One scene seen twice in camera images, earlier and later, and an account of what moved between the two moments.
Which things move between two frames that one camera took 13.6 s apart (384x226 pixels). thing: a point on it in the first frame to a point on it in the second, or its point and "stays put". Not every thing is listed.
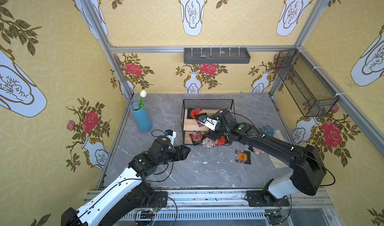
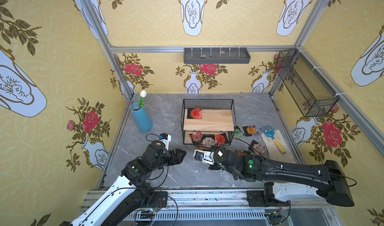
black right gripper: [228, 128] to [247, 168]
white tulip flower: [143, 94] stays put
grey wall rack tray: [216, 55] stays put
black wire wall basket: [313, 95] stays put
